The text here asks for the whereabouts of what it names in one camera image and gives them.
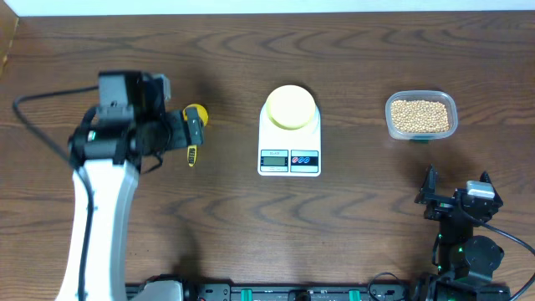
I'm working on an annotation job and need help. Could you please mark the yellow measuring scoop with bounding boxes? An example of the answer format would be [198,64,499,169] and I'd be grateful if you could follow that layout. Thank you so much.
[182,104,209,167]

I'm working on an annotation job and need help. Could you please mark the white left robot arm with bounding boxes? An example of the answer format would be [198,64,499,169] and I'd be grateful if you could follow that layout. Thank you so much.
[57,71,208,300]

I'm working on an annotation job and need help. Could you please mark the pale yellow bowl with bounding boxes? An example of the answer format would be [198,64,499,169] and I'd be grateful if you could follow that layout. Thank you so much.
[265,85,316,130]

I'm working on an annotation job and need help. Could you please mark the clear plastic container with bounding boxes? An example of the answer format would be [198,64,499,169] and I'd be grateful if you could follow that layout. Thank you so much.
[385,90,459,140]

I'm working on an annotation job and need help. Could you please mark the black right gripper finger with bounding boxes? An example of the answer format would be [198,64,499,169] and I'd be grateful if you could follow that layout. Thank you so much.
[479,171,494,191]
[415,165,437,204]

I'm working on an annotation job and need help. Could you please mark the white digital kitchen scale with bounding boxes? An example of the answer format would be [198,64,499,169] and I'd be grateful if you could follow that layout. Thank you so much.
[257,103,322,177]

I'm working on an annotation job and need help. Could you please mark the soybeans in container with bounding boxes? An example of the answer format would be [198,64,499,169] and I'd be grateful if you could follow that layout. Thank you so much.
[390,99,450,133]

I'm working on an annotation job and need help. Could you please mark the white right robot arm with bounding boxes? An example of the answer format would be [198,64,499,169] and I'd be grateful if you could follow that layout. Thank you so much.
[411,166,511,301]

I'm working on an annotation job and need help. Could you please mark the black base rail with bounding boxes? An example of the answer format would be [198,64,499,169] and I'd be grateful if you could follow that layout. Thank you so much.
[125,282,419,301]

